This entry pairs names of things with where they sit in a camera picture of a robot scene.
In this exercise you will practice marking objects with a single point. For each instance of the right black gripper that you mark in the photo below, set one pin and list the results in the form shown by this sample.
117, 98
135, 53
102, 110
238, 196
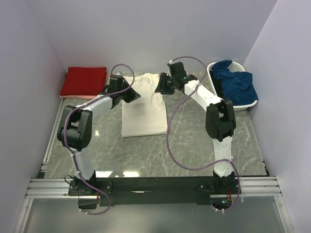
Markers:
161, 87

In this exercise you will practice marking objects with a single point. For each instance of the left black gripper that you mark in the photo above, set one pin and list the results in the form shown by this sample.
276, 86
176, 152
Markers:
133, 96

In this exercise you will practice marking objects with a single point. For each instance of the cream white t shirt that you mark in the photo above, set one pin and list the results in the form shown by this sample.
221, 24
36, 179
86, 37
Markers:
146, 115

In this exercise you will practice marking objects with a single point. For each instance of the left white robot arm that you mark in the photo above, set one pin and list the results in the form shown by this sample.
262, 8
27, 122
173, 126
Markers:
75, 129

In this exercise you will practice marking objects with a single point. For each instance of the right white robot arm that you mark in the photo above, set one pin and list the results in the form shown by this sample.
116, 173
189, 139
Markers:
220, 120

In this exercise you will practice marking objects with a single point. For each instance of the folded pink t shirt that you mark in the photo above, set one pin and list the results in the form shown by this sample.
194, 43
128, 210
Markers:
82, 97

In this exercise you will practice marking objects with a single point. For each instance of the folded red t shirt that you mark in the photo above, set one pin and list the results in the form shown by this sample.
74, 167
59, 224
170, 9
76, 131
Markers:
86, 71

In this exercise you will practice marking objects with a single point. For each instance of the crumpled blue t shirt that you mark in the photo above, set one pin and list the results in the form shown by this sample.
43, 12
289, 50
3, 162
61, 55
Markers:
235, 85

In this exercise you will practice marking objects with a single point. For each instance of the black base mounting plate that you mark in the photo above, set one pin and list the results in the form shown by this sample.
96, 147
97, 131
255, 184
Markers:
153, 190

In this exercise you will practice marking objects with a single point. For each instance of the aluminium extrusion rail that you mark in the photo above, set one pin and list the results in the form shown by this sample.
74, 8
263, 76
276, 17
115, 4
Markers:
257, 186

